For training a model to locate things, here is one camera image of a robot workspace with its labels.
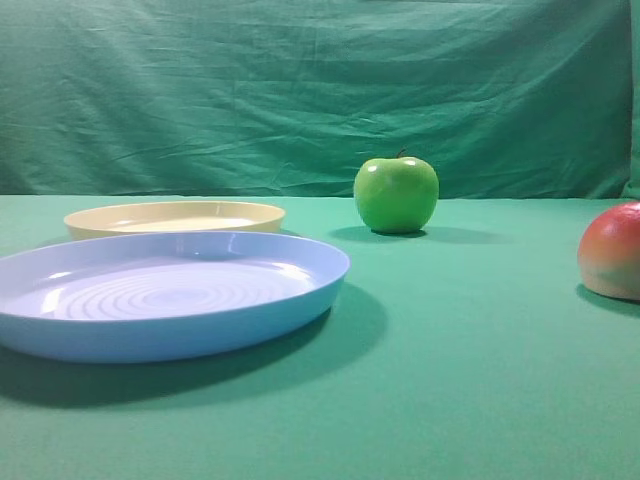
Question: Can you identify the red yellow round bread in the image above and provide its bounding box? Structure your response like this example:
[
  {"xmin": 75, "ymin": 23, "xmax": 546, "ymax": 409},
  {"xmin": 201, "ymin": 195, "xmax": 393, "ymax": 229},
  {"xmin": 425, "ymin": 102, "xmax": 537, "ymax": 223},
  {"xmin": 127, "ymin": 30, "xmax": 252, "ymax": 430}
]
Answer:
[{"xmin": 577, "ymin": 201, "xmax": 639, "ymax": 302}]

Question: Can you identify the blue plastic plate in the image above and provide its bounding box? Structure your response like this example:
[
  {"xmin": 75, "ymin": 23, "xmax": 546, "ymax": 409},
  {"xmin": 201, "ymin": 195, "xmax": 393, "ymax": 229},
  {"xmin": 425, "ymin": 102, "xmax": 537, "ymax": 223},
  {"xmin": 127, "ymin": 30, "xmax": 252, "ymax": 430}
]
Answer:
[{"xmin": 1, "ymin": 232, "xmax": 351, "ymax": 364}]

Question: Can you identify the yellow plastic plate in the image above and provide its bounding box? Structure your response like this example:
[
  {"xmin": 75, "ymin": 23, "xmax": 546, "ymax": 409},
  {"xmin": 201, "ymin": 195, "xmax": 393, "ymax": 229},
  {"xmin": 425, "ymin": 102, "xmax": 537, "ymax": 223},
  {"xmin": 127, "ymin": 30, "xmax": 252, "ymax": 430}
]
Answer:
[{"xmin": 64, "ymin": 200, "xmax": 286, "ymax": 240}]

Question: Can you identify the green apple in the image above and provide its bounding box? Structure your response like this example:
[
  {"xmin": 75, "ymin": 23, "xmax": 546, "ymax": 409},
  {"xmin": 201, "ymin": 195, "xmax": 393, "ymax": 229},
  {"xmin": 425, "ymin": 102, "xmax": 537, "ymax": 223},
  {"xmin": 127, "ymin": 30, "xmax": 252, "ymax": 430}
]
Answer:
[{"xmin": 353, "ymin": 155, "xmax": 440, "ymax": 234}]

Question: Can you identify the green table cloth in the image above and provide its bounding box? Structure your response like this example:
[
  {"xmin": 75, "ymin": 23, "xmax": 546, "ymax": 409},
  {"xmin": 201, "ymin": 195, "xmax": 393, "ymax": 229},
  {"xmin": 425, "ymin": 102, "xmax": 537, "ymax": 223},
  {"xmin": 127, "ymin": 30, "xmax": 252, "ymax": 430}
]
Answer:
[{"xmin": 1, "ymin": 197, "xmax": 639, "ymax": 479}]

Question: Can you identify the green backdrop cloth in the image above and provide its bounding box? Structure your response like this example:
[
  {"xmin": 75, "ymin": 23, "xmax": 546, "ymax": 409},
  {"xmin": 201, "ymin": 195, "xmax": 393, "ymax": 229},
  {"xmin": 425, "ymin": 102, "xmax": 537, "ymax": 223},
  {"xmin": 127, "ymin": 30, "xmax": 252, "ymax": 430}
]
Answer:
[{"xmin": 1, "ymin": 1, "xmax": 639, "ymax": 198}]

